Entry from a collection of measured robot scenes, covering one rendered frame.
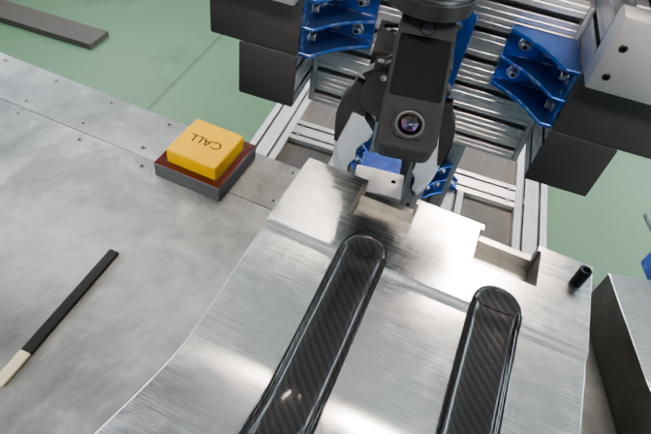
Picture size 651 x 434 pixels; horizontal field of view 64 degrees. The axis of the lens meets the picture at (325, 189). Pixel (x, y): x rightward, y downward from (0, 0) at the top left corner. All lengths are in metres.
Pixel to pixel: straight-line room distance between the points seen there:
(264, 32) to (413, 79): 0.39
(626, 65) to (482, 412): 0.43
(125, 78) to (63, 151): 1.54
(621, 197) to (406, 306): 1.79
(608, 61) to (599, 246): 1.29
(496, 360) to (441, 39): 0.24
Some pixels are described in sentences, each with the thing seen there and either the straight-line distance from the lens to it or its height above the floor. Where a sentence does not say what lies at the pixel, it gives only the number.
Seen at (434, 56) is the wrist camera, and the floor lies 1.01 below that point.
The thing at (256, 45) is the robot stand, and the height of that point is 0.81.
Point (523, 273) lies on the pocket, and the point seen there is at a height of 0.86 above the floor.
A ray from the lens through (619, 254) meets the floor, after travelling 1.93.
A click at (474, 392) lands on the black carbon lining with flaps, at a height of 0.88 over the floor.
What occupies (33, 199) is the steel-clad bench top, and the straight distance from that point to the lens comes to 0.60.
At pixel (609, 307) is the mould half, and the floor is 0.84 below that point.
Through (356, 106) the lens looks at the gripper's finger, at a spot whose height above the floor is 0.94.
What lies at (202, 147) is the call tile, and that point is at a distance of 0.56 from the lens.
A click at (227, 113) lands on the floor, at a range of 1.96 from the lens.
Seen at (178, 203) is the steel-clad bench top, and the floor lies 0.80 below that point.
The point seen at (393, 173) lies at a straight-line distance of 0.54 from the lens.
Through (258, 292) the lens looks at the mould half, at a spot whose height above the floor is 0.88.
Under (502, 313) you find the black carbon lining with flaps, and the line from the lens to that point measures 0.43.
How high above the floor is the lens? 1.21
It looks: 45 degrees down
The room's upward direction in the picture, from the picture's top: 10 degrees clockwise
